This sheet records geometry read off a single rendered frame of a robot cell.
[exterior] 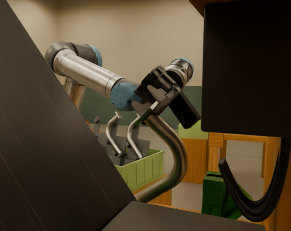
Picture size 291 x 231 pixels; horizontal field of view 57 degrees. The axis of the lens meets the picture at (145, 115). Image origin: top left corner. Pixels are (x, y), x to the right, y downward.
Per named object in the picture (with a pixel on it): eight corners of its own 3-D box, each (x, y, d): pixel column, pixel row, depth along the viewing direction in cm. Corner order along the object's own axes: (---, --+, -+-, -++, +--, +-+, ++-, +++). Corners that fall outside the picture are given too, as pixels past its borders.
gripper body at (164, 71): (131, 93, 63) (148, 79, 73) (157, 118, 63) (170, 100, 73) (151, 70, 59) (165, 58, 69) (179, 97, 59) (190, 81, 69)
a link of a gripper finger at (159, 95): (135, 97, 52) (147, 86, 61) (157, 118, 52) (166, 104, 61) (145, 86, 51) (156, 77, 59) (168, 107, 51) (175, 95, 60)
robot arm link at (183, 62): (182, 86, 87) (200, 67, 82) (174, 97, 78) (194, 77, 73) (165, 69, 87) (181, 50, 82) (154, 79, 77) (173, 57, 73)
